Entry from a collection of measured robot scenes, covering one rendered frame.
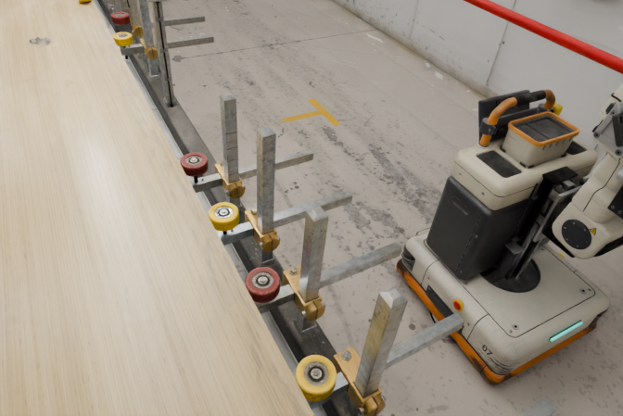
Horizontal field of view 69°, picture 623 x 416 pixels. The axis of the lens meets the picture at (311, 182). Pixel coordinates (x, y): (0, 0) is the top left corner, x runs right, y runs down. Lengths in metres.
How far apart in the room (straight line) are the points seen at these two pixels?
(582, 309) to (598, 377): 0.34
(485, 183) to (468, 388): 0.86
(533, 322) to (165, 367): 1.45
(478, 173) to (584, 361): 1.05
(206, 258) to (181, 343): 0.22
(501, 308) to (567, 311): 0.27
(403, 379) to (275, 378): 1.14
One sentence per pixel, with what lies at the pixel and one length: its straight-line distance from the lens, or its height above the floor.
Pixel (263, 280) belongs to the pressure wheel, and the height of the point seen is 0.91.
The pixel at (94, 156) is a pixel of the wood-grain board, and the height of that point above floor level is 0.90.
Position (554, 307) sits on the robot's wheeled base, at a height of 0.28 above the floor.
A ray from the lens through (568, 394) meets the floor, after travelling 2.28.
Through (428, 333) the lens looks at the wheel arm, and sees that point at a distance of 1.16.
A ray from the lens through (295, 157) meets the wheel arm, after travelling 1.56.
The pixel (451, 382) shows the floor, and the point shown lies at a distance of 2.09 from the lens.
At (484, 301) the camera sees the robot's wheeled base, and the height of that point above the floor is 0.28.
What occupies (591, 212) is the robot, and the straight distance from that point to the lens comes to 1.69.
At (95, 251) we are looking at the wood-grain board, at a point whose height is 0.90.
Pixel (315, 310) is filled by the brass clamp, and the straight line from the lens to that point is 1.12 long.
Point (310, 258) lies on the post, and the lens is 1.00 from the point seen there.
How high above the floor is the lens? 1.75
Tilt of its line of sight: 40 degrees down
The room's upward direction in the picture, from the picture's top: 5 degrees clockwise
